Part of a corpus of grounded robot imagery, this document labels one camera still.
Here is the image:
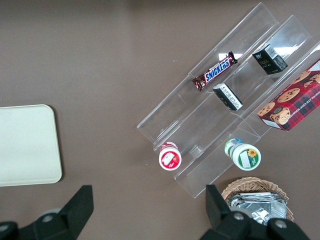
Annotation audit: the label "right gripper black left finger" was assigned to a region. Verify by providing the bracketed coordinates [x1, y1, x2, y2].
[0, 184, 94, 240]

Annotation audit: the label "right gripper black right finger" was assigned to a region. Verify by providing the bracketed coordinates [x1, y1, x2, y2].
[199, 184, 311, 240]

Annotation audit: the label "light wicker basket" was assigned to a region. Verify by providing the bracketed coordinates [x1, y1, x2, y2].
[221, 176, 295, 223]

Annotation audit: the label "beige plastic tray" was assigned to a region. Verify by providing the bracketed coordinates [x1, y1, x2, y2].
[0, 104, 63, 188]

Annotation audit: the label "silver foil wrapped packets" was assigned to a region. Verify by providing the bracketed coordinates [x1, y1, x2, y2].
[228, 191, 288, 226]

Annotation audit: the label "green lid yogurt bottle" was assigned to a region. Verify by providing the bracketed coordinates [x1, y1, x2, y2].
[224, 138, 262, 171]

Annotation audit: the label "red lid yogurt bottle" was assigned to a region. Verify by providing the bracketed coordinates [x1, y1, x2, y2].
[158, 141, 183, 171]

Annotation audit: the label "clear acrylic stepped shelf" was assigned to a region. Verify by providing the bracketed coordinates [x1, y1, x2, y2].
[136, 2, 320, 200]

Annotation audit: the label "small black box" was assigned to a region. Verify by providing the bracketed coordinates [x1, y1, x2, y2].
[212, 83, 244, 112]
[251, 43, 289, 76]

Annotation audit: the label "red tartan cookie box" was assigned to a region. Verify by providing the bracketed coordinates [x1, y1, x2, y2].
[256, 58, 320, 131]

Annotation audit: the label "Snickers chocolate bar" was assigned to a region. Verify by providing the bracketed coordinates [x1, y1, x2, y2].
[191, 51, 238, 92]

